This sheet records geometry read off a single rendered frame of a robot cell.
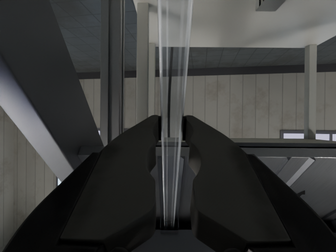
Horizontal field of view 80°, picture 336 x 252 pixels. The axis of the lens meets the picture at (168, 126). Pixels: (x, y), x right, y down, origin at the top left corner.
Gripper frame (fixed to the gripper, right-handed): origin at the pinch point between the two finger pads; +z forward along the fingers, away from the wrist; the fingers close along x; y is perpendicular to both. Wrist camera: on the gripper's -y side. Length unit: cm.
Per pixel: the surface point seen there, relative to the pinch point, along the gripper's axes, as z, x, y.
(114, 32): 33.1, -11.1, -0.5
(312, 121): 59, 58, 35
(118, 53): 30.9, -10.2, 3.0
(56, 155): 0.8, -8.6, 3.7
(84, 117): 5.3, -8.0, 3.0
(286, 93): 286, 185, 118
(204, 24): 62, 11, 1
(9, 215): 224, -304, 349
